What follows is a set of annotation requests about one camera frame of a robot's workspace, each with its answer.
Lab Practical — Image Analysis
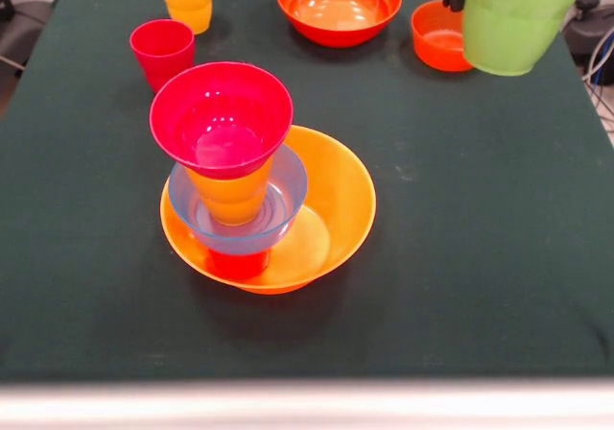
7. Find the tangle of cables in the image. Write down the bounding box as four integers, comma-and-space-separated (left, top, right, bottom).
582, 26, 614, 109

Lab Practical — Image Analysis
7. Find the small red-orange bowl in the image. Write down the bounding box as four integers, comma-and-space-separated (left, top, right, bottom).
410, 0, 476, 73

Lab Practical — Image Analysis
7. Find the dark green tablecloth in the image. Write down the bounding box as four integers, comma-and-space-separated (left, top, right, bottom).
0, 0, 614, 384

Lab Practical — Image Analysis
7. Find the orange cup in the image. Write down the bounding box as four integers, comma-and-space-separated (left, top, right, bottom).
184, 155, 274, 227

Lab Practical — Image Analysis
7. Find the pink-red bowl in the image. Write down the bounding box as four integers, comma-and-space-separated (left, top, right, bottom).
149, 61, 295, 180

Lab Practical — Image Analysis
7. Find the large orange bowl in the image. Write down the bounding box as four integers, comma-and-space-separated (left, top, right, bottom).
159, 125, 378, 296

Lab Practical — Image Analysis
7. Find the large red-orange bowl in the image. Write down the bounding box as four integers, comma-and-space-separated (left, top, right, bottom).
276, 0, 403, 49

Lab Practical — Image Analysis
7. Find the green cup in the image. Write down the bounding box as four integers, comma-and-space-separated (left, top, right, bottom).
461, 0, 596, 77

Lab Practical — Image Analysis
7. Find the pink-red cup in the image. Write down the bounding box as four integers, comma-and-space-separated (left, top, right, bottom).
129, 19, 197, 94

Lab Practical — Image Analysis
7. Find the dark grey pedestal base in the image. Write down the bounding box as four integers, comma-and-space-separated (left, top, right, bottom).
560, 0, 614, 61
0, 0, 54, 74

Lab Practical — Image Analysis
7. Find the red-orange cup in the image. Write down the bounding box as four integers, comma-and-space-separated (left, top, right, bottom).
206, 248, 272, 281

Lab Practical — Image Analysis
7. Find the light blue bowl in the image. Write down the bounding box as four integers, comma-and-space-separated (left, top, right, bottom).
167, 142, 309, 257

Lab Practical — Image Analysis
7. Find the yellow cup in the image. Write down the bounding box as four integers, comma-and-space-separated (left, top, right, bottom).
155, 0, 215, 36

